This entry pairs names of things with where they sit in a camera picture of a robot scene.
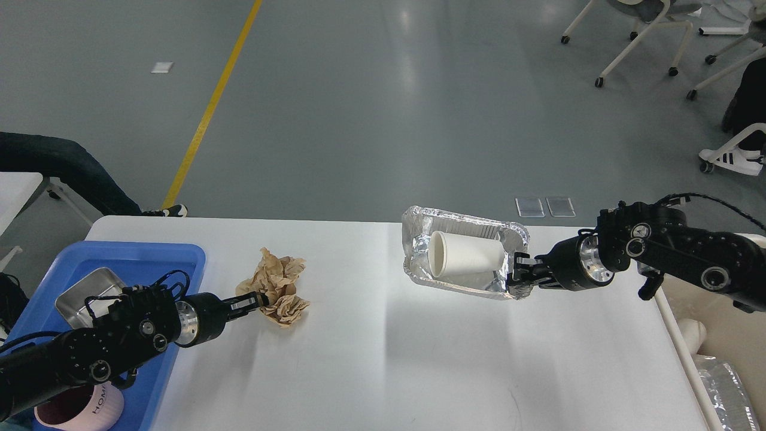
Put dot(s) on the blue plastic tray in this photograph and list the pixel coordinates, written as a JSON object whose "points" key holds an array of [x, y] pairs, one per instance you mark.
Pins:
{"points": [[134, 263]]}

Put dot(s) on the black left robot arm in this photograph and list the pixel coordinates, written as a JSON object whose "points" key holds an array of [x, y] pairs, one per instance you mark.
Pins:
{"points": [[128, 330]]}

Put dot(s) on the pink mug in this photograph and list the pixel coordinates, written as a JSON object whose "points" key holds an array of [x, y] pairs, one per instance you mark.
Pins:
{"points": [[96, 407]]}

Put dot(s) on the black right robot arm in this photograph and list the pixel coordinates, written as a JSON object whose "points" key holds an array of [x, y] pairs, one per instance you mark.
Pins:
{"points": [[657, 238]]}

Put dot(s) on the white paper cup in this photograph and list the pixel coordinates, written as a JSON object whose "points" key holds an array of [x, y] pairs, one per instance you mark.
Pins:
{"points": [[451, 254]]}

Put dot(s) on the floor socket plate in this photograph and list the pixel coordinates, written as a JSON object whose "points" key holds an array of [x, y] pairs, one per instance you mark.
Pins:
{"points": [[559, 206], [528, 207]]}

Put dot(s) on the beige plastic bin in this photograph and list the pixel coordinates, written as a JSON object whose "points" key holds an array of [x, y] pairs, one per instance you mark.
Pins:
{"points": [[731, 334]]}

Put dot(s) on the white side table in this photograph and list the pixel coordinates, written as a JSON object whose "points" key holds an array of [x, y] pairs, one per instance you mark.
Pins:
{"points": [[16, 189]]}

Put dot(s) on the white chair near sneaker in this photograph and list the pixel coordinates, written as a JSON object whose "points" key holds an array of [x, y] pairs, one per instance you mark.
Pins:
{"points": [[723, 157]]}

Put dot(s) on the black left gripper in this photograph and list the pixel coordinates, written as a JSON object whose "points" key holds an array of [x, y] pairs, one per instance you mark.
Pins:
{"points": [[203, 316]]}

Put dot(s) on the aluminium foil tray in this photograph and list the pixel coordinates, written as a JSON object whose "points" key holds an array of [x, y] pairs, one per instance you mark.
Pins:
{"points": [[418, 224]]}

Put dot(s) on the person leg with sneaker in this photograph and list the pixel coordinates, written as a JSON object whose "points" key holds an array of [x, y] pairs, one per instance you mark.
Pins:
{"points": [[746, 108]]}

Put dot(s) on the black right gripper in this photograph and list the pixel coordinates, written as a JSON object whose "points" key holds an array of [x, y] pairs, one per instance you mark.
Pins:
{"points": [[573, 265]]}

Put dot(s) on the brown paper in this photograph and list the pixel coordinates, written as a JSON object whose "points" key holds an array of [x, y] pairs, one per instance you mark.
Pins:
{"points": [[276, 278]]}

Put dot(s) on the steel rectangular container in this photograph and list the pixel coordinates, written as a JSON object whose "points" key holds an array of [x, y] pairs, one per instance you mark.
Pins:
{"points": [[87, 293]]}

